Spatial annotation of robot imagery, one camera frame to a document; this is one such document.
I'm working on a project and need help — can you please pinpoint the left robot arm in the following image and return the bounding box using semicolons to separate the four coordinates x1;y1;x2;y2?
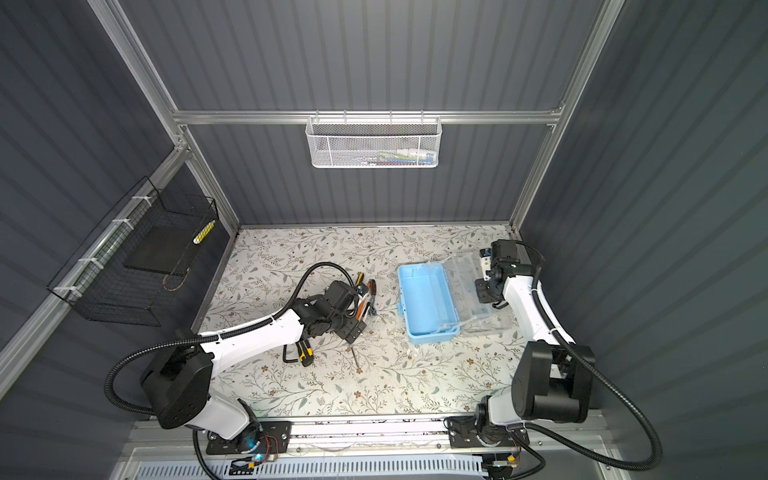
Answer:
140;281;369;448

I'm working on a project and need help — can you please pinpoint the yellow black utility knife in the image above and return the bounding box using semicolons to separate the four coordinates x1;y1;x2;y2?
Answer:
296;339;314;367

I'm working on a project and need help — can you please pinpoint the blue plastic tool box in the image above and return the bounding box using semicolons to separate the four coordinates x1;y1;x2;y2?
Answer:
397;251;516;345

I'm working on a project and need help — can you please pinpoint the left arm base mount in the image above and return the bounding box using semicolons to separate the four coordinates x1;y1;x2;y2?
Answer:
205;421;293;457

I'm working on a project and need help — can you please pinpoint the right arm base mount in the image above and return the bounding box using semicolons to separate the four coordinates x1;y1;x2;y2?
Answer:
442;416;530;449

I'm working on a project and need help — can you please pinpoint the yellow item in basket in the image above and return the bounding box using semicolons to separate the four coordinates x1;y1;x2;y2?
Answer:
193;220;216;245

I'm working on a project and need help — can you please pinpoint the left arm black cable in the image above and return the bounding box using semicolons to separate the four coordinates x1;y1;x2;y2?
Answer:
103;261;360;416

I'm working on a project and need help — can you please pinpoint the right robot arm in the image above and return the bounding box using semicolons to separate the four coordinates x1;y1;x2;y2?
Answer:
474;239;595;430

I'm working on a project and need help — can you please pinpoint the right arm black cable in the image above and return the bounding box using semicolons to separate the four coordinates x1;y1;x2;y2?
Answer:
515;241;664;472

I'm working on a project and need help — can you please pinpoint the black wire basket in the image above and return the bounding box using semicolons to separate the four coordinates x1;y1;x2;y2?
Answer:
48;182;219;327

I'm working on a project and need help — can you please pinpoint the white wire mesh basket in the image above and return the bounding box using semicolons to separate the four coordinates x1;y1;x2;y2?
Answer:
305;119;443;169

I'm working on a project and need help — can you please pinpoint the clear handled screwdriver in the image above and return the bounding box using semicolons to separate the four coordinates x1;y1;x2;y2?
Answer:
349;346;360;373

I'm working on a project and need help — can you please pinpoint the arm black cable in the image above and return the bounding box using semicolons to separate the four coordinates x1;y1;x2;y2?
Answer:
515;241;664;472
103;261;360;416

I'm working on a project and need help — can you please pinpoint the white vented panel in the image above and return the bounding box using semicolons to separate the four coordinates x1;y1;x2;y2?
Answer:
133;457;488;480

